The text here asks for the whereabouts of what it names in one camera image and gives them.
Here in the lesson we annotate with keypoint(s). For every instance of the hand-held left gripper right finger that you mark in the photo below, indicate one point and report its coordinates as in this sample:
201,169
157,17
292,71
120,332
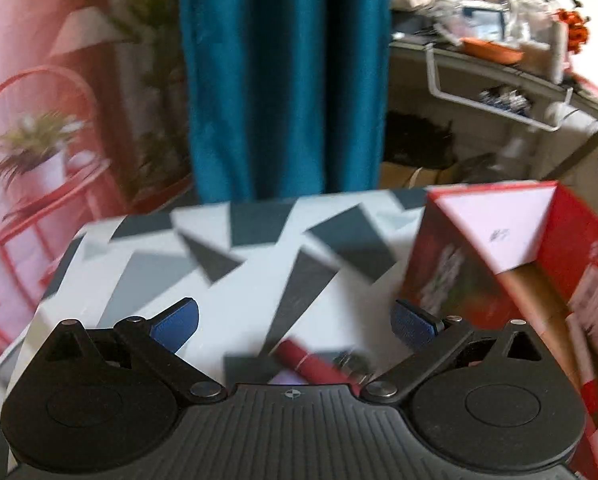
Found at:
411,325

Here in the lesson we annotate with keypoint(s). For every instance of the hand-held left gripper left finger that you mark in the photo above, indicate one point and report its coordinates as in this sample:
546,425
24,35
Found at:
176,325

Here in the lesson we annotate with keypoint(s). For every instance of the red cardboard box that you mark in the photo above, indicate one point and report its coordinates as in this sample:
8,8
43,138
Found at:
529,260

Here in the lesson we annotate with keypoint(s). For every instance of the black round cap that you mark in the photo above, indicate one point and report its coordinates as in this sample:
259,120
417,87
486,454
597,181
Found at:
354,362

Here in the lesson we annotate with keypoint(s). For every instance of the geometric patterned tablecloth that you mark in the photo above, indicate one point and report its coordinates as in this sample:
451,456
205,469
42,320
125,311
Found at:
229,270

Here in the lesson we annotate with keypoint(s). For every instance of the dark red cylinder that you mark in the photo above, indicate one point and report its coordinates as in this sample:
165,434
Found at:
311,366

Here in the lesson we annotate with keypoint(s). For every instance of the brown cardboard box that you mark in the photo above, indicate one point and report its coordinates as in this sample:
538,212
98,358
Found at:
429,175

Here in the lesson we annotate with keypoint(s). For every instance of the black bag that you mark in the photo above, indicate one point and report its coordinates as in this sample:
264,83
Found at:
419,137

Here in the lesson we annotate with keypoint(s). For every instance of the blue curtain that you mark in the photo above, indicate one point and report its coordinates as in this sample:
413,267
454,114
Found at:
279,85

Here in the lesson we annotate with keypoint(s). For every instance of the orange bowl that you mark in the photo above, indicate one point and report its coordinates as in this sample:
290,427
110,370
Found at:
494,50

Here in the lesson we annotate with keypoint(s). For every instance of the white roll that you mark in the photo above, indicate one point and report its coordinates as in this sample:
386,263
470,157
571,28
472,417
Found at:
559,55

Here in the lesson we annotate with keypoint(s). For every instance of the blue and white box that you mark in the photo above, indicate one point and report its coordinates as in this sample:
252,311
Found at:
484,22

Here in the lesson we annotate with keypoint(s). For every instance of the orange flowers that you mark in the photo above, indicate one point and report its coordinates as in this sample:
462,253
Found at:
576,27

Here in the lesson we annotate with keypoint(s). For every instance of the printed wall backdrop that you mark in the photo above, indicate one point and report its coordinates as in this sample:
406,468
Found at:
54,110

